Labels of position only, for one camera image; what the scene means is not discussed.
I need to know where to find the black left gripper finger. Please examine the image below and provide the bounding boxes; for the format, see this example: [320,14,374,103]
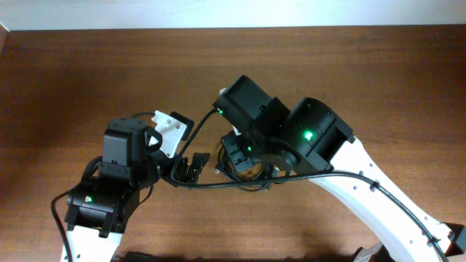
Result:
[178,157,193,182]
[187,153,210,183]

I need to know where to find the black cable gold plugs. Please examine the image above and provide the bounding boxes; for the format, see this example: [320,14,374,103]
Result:
[231,163,280,192]

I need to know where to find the black cable white-tipped plug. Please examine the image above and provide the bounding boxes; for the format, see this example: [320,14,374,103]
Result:
[215,146,233,180]

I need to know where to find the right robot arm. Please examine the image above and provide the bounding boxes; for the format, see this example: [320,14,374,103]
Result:
[213,76,465,261]

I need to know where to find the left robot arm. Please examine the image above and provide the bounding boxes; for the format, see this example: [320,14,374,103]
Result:
[59,115,210,261]

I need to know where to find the left camera black cable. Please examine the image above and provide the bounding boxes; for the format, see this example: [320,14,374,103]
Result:
[50,156,106,262]

